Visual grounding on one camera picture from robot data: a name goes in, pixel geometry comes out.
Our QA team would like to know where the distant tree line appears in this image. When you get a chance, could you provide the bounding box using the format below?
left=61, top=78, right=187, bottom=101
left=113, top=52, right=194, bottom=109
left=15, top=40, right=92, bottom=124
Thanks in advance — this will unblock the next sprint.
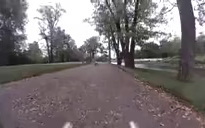
left=134, top=33, right=205, bottom=60

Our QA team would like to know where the thick tree trunk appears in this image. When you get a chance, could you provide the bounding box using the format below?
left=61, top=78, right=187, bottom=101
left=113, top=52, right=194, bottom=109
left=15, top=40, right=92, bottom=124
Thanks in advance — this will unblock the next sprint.
left=175, top=0, right=198, bottom=83

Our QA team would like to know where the row of trees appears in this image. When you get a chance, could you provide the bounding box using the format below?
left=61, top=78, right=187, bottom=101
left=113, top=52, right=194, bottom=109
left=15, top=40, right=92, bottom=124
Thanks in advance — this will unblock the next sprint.
left=0, top=0, right=103, bottom=68

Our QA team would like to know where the pale road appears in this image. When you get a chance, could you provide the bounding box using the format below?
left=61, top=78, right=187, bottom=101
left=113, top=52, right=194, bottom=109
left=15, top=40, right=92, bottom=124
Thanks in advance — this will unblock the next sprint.
left=110, top=57, right=205, bottom=74

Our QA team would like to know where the leaf-strewn asphalt path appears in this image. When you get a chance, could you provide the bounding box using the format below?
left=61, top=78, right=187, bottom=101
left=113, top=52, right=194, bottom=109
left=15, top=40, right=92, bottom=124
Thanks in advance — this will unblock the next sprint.
left=0, top=62, right=205, bottom=128

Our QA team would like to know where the cluster of trees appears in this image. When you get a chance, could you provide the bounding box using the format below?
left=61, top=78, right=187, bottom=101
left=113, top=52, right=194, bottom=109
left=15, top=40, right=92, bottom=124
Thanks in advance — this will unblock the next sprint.
left=84, top=0, right=173, bottom=70

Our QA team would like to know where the grass verge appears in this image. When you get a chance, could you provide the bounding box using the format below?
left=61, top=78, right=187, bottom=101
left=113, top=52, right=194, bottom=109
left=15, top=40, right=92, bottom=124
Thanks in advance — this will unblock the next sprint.
left=0, top=61, right=86, bottom=88
left=118, top=54, right=205, bottom=123

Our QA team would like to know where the robot's own part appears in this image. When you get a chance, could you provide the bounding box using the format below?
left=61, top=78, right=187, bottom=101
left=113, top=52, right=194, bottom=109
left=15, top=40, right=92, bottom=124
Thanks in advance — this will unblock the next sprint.
left=128, top=120, right=138, bottom=128
left=62, top=121, right=74, bottom=128

